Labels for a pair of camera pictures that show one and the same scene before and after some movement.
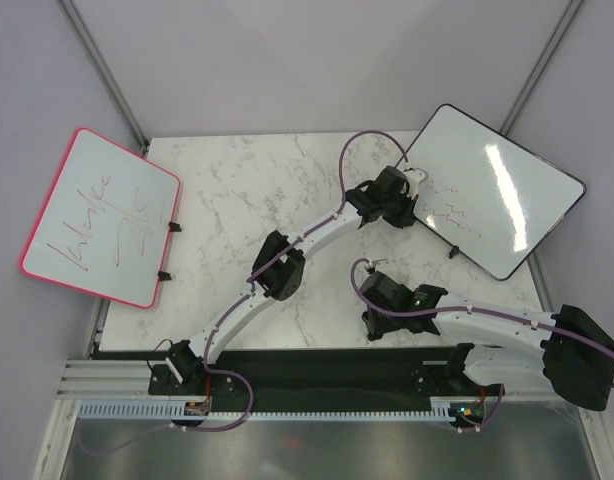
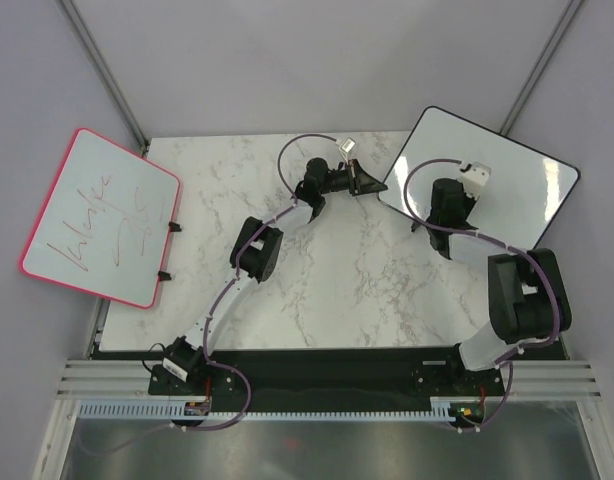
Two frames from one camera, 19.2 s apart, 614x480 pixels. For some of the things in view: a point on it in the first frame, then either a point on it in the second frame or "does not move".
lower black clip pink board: x=164 y=276 does not move
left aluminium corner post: x=96 y=63 does not move
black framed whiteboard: x=486 y=197 does not move
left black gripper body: x=404 y=213 → x=355 y=177
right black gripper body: x=382 y=325 → x=466 y=204
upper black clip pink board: x=174 y=227 does not move
